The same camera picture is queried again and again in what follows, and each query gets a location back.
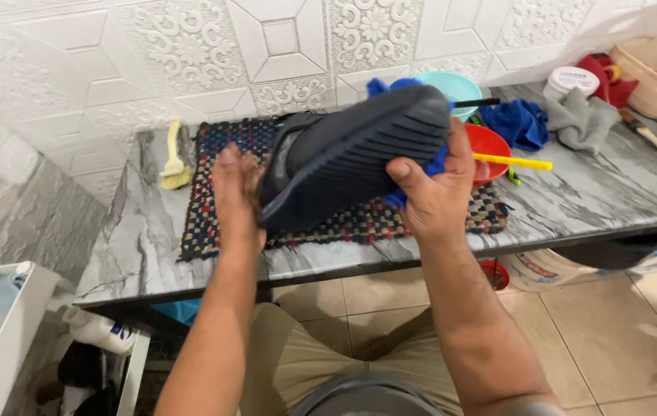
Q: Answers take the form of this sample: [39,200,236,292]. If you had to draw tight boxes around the white shoe rack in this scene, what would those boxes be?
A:
[0,260,151,416]

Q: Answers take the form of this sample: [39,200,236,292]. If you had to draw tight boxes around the blue cleaning cloth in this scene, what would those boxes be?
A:
[366,77,457,210]

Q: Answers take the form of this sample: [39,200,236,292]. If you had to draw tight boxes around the red plastic bowl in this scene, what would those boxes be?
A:
[464,122,513,187]

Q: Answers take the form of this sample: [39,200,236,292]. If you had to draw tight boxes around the person's right hand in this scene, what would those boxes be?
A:
[385,118,477,250]

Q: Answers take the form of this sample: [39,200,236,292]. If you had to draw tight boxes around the dark navy shoe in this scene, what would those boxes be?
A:
[257,85,452,233]

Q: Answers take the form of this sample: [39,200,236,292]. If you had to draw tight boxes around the grey cloth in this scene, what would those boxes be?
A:
[544,87,623,154]

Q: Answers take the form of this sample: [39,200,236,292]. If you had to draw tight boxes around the person's left hand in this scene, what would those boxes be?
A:
[212,144,269,256]

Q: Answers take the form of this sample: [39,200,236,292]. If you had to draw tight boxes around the grey shirt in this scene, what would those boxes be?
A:
[289,372,446,416]

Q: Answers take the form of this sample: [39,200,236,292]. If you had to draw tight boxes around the teal plastic bowl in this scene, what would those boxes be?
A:
[414,71,483,122]

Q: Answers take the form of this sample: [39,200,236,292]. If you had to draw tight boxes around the blue plastic stool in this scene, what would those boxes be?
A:
[151,298,202,328]

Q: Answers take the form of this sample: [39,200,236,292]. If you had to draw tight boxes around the white plastic bucket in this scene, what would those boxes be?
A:
[498,248,602,293]

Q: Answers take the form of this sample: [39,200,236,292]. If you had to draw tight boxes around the red bag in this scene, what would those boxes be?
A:
[575,52,639,110]

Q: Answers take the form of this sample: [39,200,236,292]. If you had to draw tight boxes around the crumpled blue cloth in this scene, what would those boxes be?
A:
[478,99,550,153]

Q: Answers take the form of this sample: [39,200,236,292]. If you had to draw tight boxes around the black brush handle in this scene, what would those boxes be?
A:
[454,97,502,110]

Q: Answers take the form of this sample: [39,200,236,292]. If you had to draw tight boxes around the beige plastic basket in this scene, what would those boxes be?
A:
[610,35,657,120]

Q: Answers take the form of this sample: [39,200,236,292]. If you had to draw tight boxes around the yellow scrubbing brush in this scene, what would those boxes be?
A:
[158,119,194,191]

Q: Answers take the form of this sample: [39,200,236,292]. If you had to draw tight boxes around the multicoloured woven mat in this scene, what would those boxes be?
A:
[177,116,512,262]

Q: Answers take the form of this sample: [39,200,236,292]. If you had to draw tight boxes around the white lidded jar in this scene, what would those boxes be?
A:
[543,66,601,102]

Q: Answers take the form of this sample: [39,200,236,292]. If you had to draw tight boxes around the yellow toothbrush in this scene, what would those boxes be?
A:
[471,152,554,172]

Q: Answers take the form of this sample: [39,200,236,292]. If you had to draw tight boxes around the khaki shorts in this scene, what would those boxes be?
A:
[239,303,463,416]

